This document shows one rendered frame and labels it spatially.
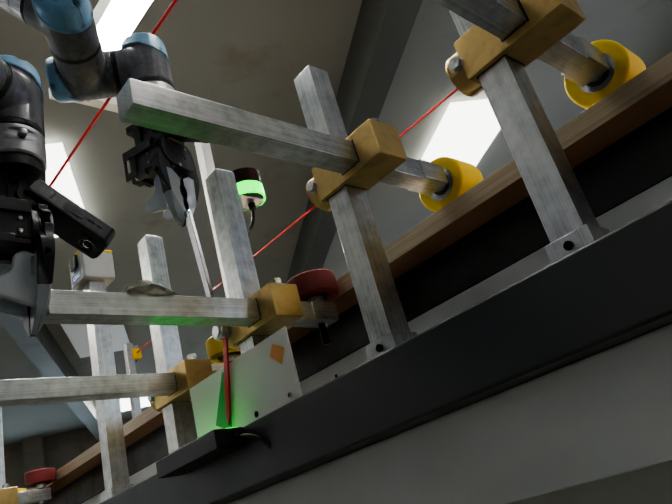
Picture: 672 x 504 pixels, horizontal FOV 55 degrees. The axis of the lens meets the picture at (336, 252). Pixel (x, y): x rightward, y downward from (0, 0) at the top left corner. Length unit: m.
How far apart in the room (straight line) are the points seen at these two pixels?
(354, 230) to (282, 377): 0.22
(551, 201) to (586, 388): 0.17
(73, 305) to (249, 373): 0.27
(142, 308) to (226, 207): 0.27
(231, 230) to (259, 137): 0.33
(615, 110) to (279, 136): 0.38
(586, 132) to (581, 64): 0.08
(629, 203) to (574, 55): 0.19
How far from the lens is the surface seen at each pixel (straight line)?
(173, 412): 1.13
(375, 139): 0.77
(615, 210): 0.84
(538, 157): 0.64
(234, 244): 0.99
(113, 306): 0.80
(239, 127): 0.68
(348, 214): 0.80
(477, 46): 0.71
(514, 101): 0.67
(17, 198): 0.81
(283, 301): 0.90
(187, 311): 0.85
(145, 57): 1.14
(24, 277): 0.78
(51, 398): 1.02
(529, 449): 0.66
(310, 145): 0.74
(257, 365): 0.91
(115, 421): 1.38
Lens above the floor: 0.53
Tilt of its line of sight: 23 degrees up
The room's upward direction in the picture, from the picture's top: 16 degrees counter-clockwise
